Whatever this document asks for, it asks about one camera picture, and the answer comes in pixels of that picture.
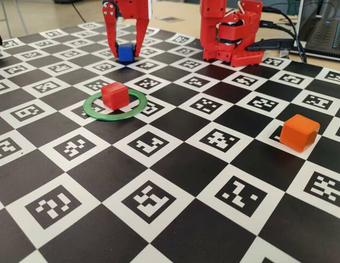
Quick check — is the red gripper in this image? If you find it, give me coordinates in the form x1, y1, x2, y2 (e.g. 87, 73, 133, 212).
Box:
102, 0, 151, 58

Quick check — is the blue cube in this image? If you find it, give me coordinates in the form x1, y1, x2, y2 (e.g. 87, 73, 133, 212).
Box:
117, 43, 135, 62

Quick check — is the red cube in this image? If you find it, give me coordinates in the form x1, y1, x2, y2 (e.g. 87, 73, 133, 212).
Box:
100, 81, 130, 111

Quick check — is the orange cube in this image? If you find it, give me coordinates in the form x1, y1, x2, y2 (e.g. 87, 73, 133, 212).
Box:
279, 114, 321, 153

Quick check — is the small marker paper sheet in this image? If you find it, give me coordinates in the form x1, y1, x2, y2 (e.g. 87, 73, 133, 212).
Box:
155, 15, 184, 23

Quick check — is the checkerboard marker mat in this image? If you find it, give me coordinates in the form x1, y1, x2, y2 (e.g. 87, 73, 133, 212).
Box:
0, 23, 340, 263

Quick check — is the dark laptop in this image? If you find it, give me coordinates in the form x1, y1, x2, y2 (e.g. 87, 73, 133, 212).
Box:
290, 0, 340, 61

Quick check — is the green flat ring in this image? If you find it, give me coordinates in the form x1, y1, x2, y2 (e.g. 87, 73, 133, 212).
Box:
82, 91, 148, 121

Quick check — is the black cable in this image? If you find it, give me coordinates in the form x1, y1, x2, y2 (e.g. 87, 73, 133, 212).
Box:
259, 20, 304, 60
262, 5, 308, 64

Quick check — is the dark cable plug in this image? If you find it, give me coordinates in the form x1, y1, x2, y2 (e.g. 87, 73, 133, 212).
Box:
245, 38, 296, 53

